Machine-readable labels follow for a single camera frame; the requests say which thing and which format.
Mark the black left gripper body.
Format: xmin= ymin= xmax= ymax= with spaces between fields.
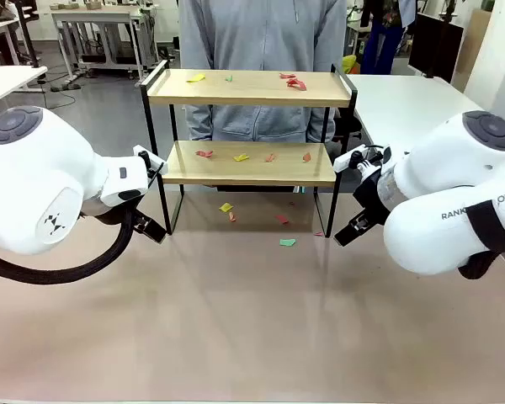
xmin=82 ymin=200 xmax=136 ymax=226

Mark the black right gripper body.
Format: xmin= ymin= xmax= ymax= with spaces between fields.
xmin=352 ymin=167 xmax=391 ymax=227

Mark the person's left forearm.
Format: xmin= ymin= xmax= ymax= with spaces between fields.
xmin=306 ymin=62 xmax=343 ymax=144

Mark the person's right forearm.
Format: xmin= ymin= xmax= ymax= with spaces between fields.
xmin=183 ymin=62 xmax=215 ymax=142

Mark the black office chair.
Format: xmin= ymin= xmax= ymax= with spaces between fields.
xmin=334 ymin=113 xmax=363 ymax=144

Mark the white table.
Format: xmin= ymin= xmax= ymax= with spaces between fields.
xmin=0 ymin=65 xmax=48 ymax=111
xmin=344 ymin=73 xmax=487 ymax=190

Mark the person in blue trousers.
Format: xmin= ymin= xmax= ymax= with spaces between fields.
xmin=359 ymin=0 xmax=417 ymax=76

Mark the black monitor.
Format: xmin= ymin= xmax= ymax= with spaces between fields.
xmin=407 ymin=12 xmax=465 ymax=84

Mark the brown cardboard panel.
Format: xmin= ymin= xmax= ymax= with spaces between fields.
xmin=452 ymin=8 xmax=493 ymax=92

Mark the black chair pole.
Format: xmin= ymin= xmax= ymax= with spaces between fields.
xmin=15 ymin=0 xmax=41 ymax=68

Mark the person in grey hoodie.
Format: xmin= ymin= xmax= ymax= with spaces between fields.
xmin=178 ymin=0 xmax=348 ymax=194

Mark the wooden top desk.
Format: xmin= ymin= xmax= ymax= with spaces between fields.
xmin=50 ymin=3 xmax=159 ymax=83

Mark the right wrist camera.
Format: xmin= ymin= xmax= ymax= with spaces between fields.
xmin=332 ymin=145 xmax=392 ymax=180

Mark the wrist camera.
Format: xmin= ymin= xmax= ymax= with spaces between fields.
xmin=132 ymin=145 xmax=169 ymax=180
xmin=332 ymin=145 xmax=392 ymax=180

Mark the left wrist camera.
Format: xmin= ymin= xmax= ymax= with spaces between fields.
xmin=132 ymin=145 xmax=169 ymax=180

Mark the black frame wooden shelf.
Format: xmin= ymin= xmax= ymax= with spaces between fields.
xmin=140 ymin=59 xmax=359 ymax=239

